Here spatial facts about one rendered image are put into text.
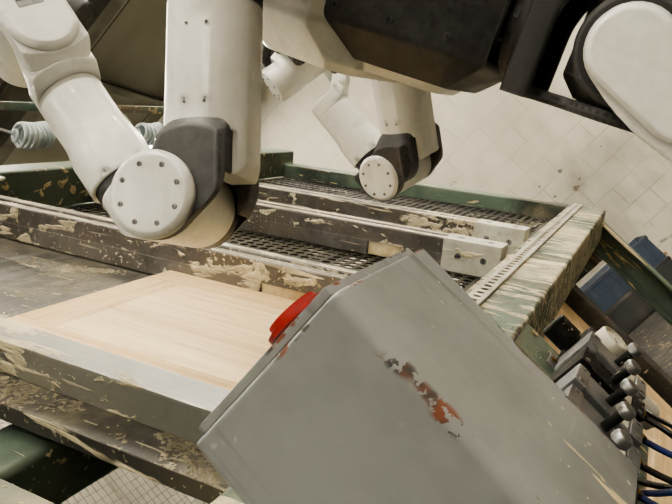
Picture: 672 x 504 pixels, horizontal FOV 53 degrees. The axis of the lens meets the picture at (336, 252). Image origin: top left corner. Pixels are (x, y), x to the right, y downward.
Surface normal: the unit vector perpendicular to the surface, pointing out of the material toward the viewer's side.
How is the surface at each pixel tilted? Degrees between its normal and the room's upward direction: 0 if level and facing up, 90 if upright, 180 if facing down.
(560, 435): 90
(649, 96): 90
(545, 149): 90
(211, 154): 90
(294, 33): 101
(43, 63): 136
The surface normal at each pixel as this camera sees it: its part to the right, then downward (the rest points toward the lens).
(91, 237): -0.44, 0.17
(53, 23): 0.32, -0.42
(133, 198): -0.21, -0.07
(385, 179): -0.62, 0.39
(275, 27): -0.58, 0.73
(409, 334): 0.60, -0.68
